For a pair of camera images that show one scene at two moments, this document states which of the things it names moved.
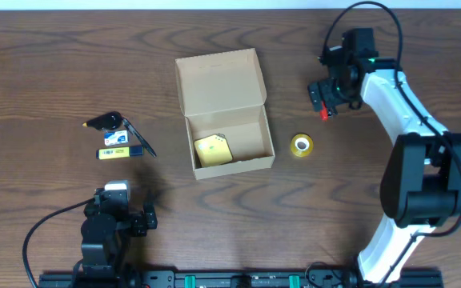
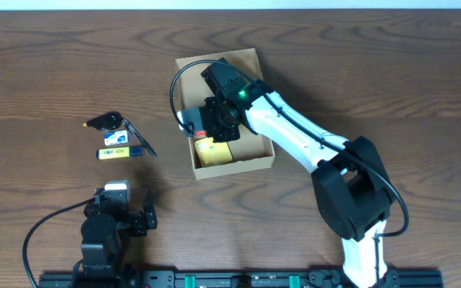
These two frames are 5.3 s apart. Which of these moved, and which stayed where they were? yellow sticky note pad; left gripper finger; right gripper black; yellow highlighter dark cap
Moved: right gripper black
Stayed: yellow highlighter dark cap; yellow sticky note pad; left gripper finger
